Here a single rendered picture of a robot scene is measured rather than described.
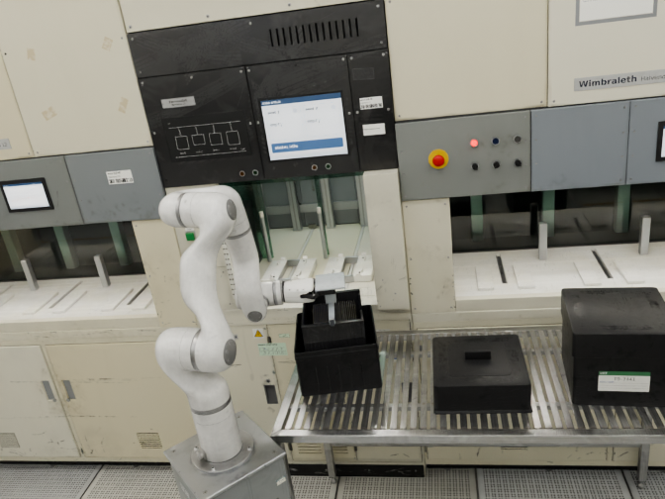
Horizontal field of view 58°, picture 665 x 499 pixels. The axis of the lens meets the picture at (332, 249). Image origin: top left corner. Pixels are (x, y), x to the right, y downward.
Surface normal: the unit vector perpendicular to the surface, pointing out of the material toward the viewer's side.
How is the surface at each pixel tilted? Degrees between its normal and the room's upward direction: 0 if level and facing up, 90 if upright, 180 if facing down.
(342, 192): 90
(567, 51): 90
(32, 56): 90
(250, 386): 90
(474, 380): 0
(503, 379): 0
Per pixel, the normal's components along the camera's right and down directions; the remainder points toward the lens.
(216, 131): -0.15, 0.40
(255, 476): 0.59, 0.24
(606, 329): -0.13, -0.91
